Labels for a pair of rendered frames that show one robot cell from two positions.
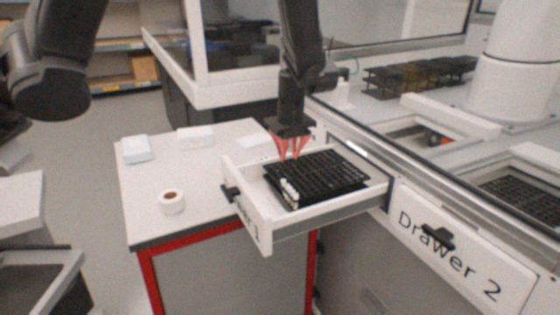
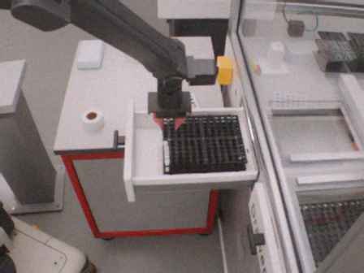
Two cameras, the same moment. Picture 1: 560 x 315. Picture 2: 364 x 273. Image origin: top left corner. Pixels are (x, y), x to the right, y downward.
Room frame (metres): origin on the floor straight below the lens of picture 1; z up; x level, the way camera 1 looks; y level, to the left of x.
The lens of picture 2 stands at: (0.10, -0.29, 1.66)
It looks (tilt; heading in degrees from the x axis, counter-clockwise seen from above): 51 degrees down; 15
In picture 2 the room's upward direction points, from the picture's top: 7 degrees clockwise
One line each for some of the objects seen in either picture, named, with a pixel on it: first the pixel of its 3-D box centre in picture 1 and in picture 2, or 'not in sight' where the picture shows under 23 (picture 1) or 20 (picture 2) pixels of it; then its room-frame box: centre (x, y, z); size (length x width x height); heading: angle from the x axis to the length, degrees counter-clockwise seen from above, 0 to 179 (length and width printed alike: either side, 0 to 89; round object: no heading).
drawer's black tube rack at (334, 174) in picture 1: (314, 181); (202, 145); (0.74, -0.09, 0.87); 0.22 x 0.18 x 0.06; 116
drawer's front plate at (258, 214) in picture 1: (243, 199); (131, 147); (0.65, 0.09, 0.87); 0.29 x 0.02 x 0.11; 26
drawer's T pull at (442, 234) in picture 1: (441, 234); (257, 239); (0.49, -0.31, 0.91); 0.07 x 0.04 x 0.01; 26
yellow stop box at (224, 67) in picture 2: not in sight; (223, 70); (1.08, -0.04, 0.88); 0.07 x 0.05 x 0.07; 26
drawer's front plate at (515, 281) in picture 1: (447, 242); (265, 244); (0.51, -0.34, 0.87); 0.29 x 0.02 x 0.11; 26
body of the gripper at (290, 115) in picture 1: (290, 112); (169, 94); (0.67, -0.02, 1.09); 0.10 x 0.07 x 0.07; 116
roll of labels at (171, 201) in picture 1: (171, 200); (93, 119); (0.77, 0.31, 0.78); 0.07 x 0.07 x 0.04
